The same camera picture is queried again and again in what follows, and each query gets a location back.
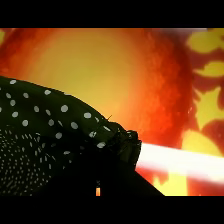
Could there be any black white-dotted garment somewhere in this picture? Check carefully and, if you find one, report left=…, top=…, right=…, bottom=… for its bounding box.
left=0, top=75, right=143, bottom=197

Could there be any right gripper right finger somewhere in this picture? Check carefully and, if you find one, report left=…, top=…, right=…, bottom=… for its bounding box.
left=98, top=161, right=165, bottom=197

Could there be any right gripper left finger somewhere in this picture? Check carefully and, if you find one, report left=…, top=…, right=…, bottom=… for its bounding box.
left=44, top=161, right=98, bottom=197

